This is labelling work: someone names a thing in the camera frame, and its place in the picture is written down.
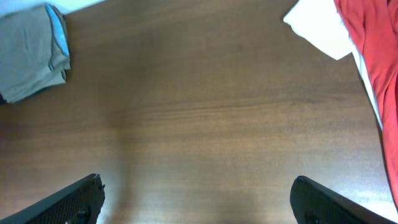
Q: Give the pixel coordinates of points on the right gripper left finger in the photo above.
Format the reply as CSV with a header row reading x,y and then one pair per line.
x,y
79,203

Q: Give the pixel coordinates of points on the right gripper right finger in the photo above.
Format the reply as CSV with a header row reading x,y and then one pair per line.
x,y
313,203

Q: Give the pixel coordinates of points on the khaki green shorts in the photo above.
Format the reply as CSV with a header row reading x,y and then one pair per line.
x,y
34,51

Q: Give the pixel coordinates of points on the black folded garment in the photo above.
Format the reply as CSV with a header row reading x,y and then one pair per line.
x,y
2,101

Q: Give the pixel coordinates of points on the white garment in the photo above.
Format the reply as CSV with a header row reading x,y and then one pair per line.
x,y
319,22

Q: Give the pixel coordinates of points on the red t-shirt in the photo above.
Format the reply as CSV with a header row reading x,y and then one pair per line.
x,y
372,26

